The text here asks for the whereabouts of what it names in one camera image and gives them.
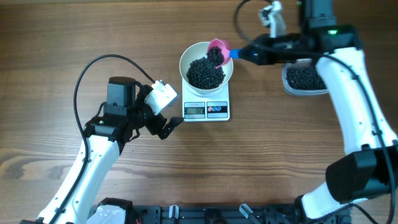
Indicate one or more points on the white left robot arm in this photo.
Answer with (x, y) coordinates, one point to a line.
(129, 106)

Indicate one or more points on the pink scoop blue handle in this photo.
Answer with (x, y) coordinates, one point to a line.
(220, 53)

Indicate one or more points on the cream white bowl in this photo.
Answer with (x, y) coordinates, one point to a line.
(197, 51)

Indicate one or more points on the clear plastic bean container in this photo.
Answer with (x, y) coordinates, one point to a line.
(289, 90)

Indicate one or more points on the black beans in bowl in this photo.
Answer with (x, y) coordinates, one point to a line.
(204, 74)

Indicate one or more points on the black beans in container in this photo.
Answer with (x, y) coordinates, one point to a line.
(304, 78)

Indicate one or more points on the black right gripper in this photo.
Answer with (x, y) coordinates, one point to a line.
(253, 55)

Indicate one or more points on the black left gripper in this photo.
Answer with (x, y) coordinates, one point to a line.
(159, 127)

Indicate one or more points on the white digital kitchen scale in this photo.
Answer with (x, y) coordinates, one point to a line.
(204, 108)

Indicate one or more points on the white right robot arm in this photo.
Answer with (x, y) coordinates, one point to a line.
(369, 168)

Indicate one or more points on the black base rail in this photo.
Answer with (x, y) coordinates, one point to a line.
(224, 214)

